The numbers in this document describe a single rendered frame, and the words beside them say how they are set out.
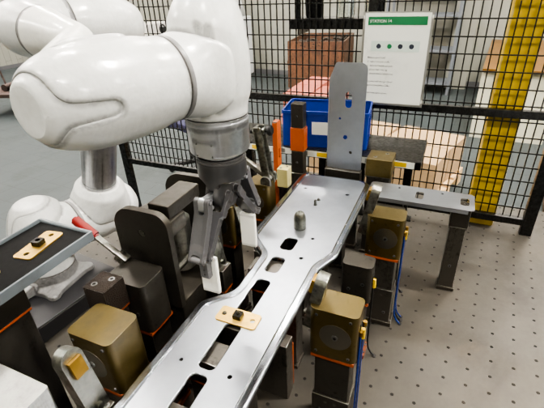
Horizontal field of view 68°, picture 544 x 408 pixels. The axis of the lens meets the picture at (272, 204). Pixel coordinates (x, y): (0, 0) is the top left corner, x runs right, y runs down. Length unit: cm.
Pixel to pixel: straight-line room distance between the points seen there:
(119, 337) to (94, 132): 37
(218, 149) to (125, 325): 33
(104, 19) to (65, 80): 63
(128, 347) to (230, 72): 47
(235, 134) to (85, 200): 84
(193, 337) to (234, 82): 46
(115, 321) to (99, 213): 66
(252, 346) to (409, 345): 55
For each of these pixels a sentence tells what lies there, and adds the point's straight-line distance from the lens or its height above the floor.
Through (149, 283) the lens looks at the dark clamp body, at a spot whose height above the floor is 108.
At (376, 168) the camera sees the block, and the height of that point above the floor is 103.
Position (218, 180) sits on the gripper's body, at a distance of 59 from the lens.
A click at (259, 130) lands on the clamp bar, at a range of 109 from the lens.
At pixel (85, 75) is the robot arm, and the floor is 149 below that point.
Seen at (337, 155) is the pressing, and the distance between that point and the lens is 135.
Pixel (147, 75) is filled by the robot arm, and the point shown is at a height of 148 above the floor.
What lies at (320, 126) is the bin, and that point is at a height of 111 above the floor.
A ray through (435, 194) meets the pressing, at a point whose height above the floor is 100.
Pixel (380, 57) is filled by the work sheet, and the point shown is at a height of 131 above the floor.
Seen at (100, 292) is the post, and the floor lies 110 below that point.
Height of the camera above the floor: 156
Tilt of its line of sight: 29 degrees down
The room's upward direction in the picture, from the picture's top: 3 degrees counter-clockwise
